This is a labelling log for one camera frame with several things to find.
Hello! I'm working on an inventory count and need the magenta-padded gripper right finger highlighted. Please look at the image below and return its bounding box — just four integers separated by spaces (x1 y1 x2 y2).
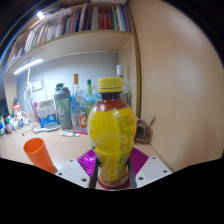
127 146 174 189

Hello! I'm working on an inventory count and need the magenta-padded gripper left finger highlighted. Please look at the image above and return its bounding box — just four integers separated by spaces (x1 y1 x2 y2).
54 148 100 190

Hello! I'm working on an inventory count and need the yellow drink bottle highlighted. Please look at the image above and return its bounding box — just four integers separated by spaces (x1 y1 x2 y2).
87 76 138 188

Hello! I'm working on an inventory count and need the small white tube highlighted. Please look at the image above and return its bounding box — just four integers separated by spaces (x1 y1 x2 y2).
60 130 82 138

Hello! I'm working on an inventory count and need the orange plastic cup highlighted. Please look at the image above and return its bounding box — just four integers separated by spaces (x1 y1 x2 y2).
22 137 57 175

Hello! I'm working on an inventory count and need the brown mug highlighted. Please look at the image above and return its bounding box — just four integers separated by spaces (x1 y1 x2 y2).
134 114 156 144

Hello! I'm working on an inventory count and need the pale blue brush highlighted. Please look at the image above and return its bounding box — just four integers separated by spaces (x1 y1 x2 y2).
32 123 62 134

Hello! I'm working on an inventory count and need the blue and white carton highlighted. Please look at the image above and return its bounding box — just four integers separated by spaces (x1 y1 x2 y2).
35 99 58 129

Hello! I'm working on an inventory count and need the grey shaker bottle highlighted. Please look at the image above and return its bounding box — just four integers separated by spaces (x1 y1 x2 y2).
53 83 73 131

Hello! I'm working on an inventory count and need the magenta pouch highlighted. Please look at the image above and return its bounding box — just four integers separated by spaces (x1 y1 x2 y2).
32 101 39 123

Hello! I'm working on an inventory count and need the green-necked glass bottle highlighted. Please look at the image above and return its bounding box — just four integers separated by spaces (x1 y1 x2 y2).
84 79 98 118

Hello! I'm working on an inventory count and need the red and white can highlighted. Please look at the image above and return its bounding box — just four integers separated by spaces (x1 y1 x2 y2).
12 102 23 118

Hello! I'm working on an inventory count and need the clear glass bottle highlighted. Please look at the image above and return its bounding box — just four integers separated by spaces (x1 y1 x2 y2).
115 64 132 108

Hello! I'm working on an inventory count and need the white under-shelf light bar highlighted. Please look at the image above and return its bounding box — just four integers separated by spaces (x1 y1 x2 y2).
13 58 45 76

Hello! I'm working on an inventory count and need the white wall power socket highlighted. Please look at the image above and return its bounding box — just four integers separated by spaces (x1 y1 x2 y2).
31 79 44 92

